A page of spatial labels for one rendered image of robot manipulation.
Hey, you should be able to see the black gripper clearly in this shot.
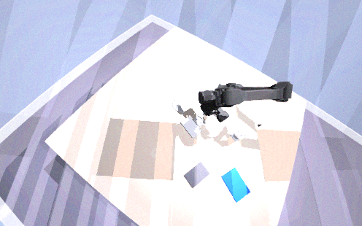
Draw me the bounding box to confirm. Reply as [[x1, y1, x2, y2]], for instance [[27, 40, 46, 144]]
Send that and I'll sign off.
[[212, 106, 229, 122]]

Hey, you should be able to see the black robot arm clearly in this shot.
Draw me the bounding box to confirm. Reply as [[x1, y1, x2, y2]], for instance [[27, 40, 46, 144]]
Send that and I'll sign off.
[[198, 82, 293, 117]]

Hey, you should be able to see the blue rectangular block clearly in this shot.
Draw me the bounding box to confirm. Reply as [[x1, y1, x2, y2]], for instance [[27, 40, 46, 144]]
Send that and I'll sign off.
[[221, 168, 250, 203]]

